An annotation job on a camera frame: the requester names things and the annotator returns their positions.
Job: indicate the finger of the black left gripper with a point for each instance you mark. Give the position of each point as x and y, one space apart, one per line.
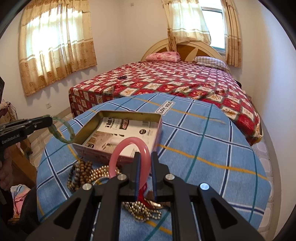
39 123

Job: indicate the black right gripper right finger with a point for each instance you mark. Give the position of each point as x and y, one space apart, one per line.
198 212

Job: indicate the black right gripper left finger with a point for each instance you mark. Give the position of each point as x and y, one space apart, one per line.
92 212

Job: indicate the green jade bangle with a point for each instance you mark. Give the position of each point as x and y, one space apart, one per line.
58 135

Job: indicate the pink bangle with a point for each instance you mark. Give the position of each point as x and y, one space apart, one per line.
145 159

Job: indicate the red cord pendant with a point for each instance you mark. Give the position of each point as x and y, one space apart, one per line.
141 197

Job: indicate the pink tin box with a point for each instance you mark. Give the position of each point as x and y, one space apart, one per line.
93 123

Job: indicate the blue plaid tablecloth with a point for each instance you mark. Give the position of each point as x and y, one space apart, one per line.
198 143

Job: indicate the printed paper in box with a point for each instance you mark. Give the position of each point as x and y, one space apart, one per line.
111 131

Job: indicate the left window curtain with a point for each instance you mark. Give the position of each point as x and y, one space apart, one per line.
55 41

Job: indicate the window curtain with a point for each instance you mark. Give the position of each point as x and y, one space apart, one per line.
233 51
186 23
55 41

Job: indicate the bed with red quilt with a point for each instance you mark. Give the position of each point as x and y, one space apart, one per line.
183 79

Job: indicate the plaid pillow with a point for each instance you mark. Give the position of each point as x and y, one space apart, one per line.
211 62

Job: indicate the pink pillow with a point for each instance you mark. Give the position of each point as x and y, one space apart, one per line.
168 56

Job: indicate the wooden headboard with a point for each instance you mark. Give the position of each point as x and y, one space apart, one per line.
187 50

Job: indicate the right window curtain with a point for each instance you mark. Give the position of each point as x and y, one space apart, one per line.
233 51

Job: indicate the middle window curtain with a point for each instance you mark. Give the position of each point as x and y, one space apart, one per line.
186 23

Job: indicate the window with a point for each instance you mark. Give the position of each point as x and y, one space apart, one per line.
215 23

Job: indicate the wall socket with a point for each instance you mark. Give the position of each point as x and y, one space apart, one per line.
48 105

